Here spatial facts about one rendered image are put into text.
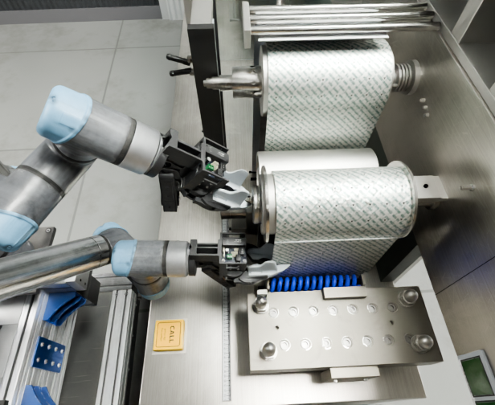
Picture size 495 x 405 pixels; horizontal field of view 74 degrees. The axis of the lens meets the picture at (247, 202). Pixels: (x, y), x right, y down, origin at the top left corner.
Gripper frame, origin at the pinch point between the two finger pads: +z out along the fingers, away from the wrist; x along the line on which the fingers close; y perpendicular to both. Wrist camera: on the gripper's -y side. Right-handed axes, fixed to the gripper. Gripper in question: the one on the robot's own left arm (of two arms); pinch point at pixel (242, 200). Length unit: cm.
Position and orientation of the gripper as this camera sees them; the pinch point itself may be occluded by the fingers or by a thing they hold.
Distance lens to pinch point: 64.6
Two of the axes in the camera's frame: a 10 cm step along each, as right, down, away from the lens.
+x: -0.5, -8.4, 5.4
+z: 7.7, 3.2, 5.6
